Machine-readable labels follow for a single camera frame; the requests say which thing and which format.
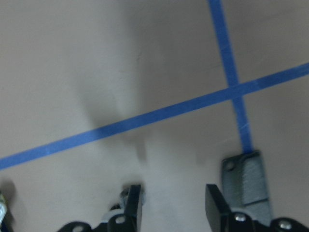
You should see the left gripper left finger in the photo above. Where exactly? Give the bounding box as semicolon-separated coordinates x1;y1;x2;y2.
58;185;141;232

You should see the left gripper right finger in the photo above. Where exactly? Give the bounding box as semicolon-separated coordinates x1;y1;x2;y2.
205;151;309;232

